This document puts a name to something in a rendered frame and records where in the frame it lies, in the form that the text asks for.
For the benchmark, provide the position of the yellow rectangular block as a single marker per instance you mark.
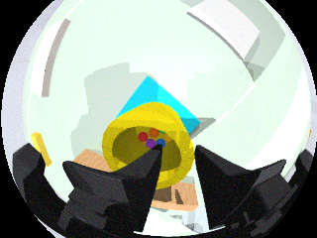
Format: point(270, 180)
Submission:
point(40, 146)

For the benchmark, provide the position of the tan wooden bar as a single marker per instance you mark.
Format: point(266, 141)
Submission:
point(180, 196)

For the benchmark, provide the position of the yellow cup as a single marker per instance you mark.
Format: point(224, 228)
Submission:
point(121, 144)

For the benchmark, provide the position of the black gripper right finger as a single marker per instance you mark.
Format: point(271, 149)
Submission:
point(225, 186)

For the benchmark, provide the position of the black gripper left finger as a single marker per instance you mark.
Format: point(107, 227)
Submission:
point(132, 186)

